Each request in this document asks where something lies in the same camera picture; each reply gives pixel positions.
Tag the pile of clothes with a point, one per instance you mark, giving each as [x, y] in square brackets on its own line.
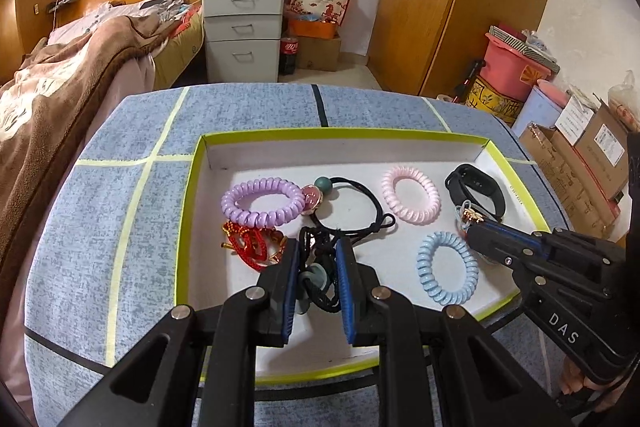
[172, 14]

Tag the grey three-drawer nightstand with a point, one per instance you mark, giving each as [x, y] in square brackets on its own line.
[242, 32]

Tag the white paper roll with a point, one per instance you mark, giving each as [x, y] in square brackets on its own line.
[444, 98]

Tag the clear plastic bag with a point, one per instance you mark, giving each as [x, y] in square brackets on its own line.
[625, 99]

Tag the orange box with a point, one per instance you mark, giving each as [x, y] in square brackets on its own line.
[312, 28]

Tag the pink plastic tub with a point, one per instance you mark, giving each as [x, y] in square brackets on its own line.
[510, 74]

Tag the red and black stick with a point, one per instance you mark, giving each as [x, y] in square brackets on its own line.
[470, 79]

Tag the large cardboard box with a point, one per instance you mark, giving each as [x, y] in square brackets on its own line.
[560, 172]

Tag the cardboard box with white label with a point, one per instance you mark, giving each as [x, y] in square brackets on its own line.
[602, 147]

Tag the white tray with green edge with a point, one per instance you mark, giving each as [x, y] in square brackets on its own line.
[380, 252]

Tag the striped gift box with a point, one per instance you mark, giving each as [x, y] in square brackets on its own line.
[522, 44]

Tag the brown blanket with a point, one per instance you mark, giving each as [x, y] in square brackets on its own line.
[65, 77]

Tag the small cardboard box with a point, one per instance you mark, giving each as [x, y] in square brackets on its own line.
[320, 54]

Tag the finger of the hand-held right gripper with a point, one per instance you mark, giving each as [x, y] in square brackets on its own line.
[505, 234]
[500, 254]

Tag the cola bottle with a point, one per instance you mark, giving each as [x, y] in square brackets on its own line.
[288, 57]

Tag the person's right hand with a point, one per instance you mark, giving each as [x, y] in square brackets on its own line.
[570, 377]

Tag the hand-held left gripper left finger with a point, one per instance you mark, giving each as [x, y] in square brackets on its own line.
[290, 297]

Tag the yellow patterned box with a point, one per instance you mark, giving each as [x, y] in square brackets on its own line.
[492, 102]

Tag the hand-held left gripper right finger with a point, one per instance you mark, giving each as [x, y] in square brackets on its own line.
[346, 297]

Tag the pink quilt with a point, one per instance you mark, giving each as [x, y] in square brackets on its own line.
[140, 74]

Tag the black smart band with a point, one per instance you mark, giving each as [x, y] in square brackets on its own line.
[480, 187]

